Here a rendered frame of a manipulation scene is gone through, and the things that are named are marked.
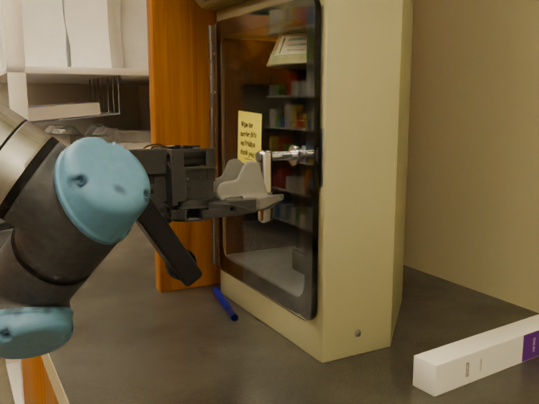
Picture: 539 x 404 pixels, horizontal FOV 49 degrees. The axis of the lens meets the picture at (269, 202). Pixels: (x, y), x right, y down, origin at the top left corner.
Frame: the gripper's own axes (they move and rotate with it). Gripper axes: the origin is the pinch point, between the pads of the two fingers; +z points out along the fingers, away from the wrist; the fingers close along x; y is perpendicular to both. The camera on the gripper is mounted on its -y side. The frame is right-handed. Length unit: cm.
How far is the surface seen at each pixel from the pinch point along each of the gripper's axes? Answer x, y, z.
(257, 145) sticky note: 9.9, 6.6, 3.6
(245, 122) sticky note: 13.6, 9.8, 3.6
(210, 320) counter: 16.1, -19.8, -1.7
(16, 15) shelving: 110, 38, -16
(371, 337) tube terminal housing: -4.7, -18.4, 12.5
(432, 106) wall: 22, 12, 48
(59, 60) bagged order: 133, 29, -2
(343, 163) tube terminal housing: -5.4, 4.8, 7.4
